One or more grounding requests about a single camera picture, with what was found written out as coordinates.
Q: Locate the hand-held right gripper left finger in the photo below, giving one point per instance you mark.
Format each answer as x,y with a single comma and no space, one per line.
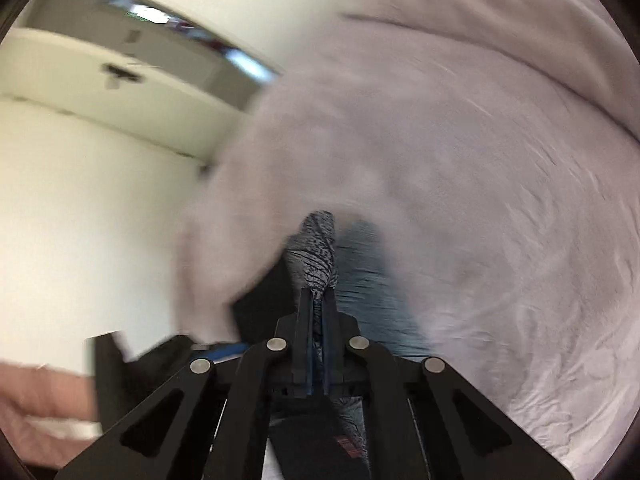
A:
303,340

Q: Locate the grey plain blanket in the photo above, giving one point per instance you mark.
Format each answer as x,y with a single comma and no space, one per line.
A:
500,20

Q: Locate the black pants with patterned lining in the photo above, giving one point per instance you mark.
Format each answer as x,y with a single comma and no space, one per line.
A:
315,255

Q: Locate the lavender embossed blanket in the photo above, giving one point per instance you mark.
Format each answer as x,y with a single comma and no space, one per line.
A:
475,235

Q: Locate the person's left forearm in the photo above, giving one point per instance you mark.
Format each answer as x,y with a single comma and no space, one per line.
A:
45,390

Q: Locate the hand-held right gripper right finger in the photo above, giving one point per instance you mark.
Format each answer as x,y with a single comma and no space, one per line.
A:
329,340

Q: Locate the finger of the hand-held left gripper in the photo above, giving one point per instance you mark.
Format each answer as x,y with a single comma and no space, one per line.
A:
225,351

